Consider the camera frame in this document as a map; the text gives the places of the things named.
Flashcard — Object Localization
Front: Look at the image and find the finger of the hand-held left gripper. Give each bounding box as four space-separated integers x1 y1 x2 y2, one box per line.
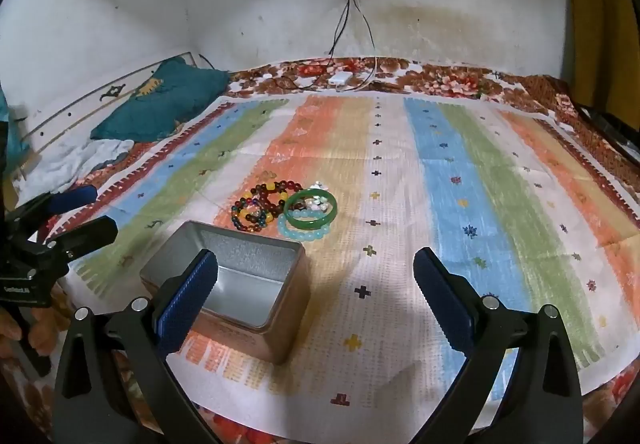
12 185 99 225
37 216 120 271

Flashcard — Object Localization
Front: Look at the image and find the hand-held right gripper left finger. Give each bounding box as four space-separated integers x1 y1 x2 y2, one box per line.
52 249 221 444

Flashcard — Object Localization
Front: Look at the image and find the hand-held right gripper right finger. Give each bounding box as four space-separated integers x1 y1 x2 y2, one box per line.
413 246 584 444

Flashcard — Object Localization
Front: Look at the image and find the silver metal tin box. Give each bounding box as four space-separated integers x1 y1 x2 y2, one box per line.
139 220 311 366

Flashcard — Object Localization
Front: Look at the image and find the multicoloured bead bracelet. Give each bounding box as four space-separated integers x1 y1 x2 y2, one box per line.
231 195 277 233

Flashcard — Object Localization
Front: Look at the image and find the light blue bead bracelet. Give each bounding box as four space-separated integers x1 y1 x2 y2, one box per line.
276 211 333 243

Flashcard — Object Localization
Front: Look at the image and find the green jade bangle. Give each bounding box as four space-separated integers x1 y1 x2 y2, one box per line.
283 190 338 231

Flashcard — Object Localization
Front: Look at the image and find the dark red bead bracelet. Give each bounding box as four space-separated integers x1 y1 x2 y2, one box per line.
259 179 305 219

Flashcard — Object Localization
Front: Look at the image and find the white bead bracelet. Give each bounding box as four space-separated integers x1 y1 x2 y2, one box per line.
295 182 332 212

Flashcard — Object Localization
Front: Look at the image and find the person's left hand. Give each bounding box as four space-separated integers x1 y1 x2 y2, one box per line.
0 309 60 361

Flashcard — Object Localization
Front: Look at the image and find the white crumpled cloth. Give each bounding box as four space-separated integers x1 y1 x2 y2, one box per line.
22 139 136 195

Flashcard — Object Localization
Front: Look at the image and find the striped colourful mat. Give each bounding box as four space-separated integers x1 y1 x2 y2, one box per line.
45 91 640 425

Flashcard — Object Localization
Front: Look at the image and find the teal cloth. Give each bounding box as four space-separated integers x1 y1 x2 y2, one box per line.
90 58 232 143

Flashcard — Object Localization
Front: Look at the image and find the mustard yellow cloth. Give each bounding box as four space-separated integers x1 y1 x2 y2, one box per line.
569 0 640 105

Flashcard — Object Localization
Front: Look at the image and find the white charging cable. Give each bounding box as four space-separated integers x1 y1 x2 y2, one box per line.
350 0 379 92

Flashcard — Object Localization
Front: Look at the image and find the black power cable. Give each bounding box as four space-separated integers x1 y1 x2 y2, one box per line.
327 0 354 58

